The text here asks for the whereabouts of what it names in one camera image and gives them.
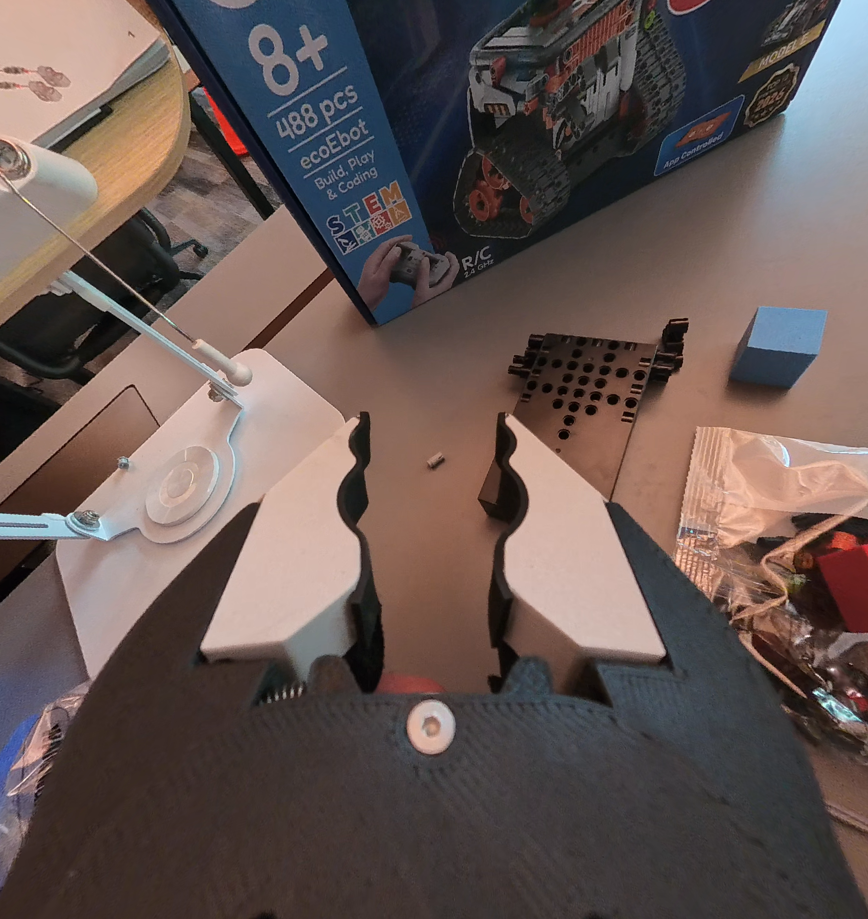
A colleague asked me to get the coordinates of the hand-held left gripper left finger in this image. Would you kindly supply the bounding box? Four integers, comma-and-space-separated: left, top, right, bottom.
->
200, 411, 385, 694

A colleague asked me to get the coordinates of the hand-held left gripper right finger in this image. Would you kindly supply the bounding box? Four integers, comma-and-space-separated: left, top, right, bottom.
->
488, 413, 667, 694

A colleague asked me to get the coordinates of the red foam cube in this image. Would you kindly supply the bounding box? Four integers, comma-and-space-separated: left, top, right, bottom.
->
816, 542, 868, 634

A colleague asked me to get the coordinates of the blue foam cube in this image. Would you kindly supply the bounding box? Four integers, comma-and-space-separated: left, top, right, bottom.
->
728, 307, 828, 390

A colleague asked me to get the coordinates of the black perforated building plate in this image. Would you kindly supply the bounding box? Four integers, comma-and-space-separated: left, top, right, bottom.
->
479, 317, 688, 524

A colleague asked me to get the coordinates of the white book stand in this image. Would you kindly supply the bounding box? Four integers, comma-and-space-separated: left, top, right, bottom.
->
0, 136, 345, 679

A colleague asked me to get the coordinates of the clear bag of building parts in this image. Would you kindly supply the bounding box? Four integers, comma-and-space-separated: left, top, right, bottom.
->
674, 427, 868, 765

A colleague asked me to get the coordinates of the clear printed plastic bag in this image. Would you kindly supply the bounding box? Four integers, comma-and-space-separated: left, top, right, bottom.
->
0, 682, 90, 919

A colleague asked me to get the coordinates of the black office chair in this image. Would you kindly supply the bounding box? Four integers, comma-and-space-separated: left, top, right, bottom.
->
0, 208, 209, 389

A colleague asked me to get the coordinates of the orange plastic object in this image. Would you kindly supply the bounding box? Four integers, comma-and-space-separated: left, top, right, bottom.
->
190, 82, 252, 155

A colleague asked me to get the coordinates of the blue toy robot box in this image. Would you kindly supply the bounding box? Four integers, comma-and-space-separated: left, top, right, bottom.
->
147, 0, 844, 327

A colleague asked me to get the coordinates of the white instruction booklet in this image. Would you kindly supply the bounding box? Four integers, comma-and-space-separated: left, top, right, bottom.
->
0, 0, 169, 152

